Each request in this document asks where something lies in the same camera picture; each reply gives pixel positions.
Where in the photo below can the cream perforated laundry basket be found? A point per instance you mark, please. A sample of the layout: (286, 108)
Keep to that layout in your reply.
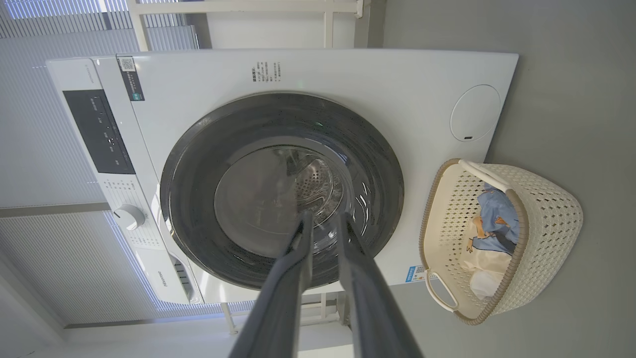
(546, 219)

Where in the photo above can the white front-load washing machine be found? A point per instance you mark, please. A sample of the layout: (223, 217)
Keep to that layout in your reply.
(397, 74)

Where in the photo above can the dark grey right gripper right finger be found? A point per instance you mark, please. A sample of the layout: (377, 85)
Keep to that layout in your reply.
(367, 308)

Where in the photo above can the blue garment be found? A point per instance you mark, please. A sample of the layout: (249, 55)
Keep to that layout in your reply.
(499, 214)

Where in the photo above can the white detergent drawer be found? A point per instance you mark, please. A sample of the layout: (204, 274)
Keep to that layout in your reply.
(166, 273)

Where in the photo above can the dark round glass washer door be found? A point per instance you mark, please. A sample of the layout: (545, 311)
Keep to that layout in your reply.
(198, 164)

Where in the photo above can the black washing machine display panel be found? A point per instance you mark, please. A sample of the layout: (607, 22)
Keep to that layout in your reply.
(99, 129)

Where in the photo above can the blue energy label sticker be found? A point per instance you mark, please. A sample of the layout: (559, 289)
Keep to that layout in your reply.
(415, 274)

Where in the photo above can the round white filter cover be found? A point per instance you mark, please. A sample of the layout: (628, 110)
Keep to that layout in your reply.
(475, 112)

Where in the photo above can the white garment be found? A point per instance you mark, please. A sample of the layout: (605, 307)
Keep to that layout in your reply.
(484, 271)

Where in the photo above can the white washing machine dial knob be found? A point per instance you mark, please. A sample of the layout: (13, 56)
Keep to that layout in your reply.
(129, 217)

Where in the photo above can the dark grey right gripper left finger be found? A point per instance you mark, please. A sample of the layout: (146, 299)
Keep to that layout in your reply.
(285, 298)

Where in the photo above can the black QR code sticker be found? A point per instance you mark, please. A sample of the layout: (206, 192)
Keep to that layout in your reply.
(130, 79)

